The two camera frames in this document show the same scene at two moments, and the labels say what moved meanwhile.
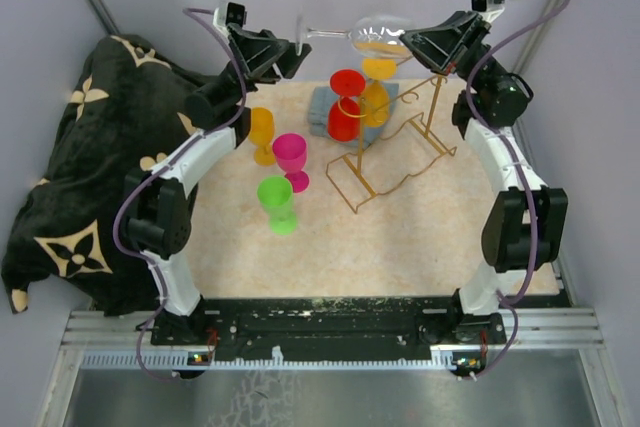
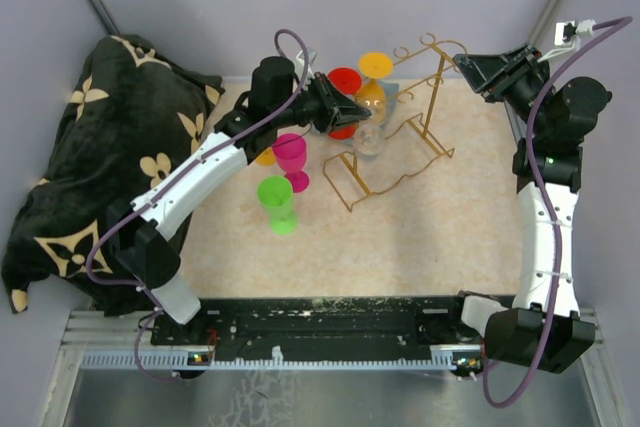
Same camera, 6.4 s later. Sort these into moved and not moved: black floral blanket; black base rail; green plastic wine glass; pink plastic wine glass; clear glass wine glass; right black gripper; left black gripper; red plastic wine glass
Moved: right black gripper; clear glass wine glass; left black gripper
Not moved: black base rail; red plastic wine glass; black floral blanket; green plastic wine glass; pink plastic wine glass
